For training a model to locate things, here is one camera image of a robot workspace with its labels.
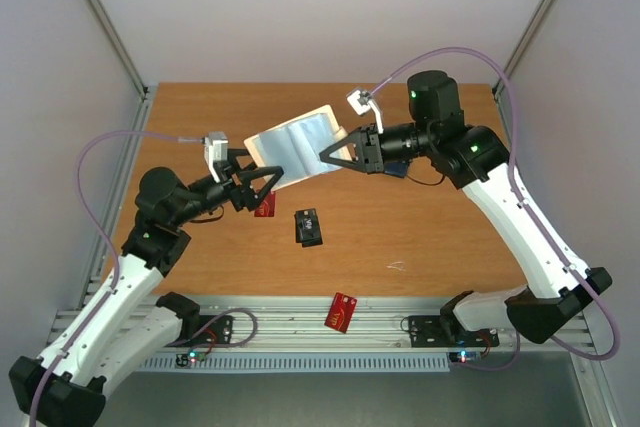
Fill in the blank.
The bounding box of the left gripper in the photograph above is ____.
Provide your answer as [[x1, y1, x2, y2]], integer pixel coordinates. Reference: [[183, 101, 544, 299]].
[[171, 147, 284, 227]]

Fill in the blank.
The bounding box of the beige card holder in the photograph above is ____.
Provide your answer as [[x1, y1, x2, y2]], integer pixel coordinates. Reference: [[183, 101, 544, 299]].
[[244, 105, 347, 191]]

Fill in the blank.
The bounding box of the red logo card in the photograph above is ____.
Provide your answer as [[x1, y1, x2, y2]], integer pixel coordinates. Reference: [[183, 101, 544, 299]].
[[254, 192, 276, 218]]

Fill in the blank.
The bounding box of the black VIP card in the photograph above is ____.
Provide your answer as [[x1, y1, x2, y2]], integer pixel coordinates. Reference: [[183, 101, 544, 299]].
[[298, 208, 321, 240]]

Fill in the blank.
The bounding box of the red VIP card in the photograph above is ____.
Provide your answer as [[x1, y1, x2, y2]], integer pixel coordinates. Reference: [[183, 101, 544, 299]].
[[324, 292, 357, 334]]

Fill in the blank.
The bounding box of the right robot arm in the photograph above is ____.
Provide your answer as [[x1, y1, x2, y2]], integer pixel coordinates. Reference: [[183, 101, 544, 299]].
[[320, 70, 612, 344]]

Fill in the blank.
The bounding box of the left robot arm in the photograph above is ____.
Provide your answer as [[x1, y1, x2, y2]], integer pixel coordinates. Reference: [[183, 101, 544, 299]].
[[9, 149, 283, 426]]

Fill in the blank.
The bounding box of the dark blue wallet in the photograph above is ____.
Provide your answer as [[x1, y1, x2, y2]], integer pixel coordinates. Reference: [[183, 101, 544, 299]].
[[384, 161, 410, 179]]

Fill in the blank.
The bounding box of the left circuit board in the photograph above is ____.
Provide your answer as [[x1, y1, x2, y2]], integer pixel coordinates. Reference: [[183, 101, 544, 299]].
[[175, 351, 208, 368]]

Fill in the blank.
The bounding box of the circuit board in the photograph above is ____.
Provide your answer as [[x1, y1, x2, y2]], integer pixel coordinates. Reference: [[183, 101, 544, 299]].
[[449, 350, 485, 364], [175, 351, 208, 368]]

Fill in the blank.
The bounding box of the right circuit board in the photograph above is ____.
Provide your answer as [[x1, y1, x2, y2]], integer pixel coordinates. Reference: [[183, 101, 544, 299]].
[[449, 350, 485, 364]]

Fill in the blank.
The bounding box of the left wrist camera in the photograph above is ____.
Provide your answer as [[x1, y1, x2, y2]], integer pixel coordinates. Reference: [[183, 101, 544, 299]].
[[203, 131, 228, 183]]

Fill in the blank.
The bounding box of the right aluminium frame post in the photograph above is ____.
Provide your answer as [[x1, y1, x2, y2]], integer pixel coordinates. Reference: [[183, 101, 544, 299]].
[[491, 0, 589, 96]]

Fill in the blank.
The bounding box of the aluminium frame post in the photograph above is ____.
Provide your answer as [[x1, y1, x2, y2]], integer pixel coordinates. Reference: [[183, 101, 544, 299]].
[[85, 0, 148, 99], [491, 0, 589, 96]]

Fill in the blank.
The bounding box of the aluminium rail base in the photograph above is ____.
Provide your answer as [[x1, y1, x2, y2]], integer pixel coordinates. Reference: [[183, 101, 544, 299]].
[[45, 295, 595, 353]]

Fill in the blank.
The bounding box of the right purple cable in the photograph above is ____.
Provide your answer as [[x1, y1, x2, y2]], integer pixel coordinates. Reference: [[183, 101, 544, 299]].
[[369, 46, 622, 372]]

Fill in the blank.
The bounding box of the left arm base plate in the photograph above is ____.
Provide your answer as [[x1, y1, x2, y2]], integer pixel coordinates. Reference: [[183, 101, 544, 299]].
[[169, 315, 234, 348]]

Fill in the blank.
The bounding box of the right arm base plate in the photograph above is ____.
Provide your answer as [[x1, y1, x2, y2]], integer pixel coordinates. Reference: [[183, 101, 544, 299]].
[[401, 315, 500, 348]]

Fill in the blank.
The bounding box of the grey slotted cable duct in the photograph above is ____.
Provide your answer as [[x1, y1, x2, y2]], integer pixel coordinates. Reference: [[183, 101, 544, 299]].
[[139, 352, 450, 375]]

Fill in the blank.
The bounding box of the left aluminium frame post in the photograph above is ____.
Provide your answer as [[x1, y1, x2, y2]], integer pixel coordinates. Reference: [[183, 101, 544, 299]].
[[85, 0, 148, 99]]

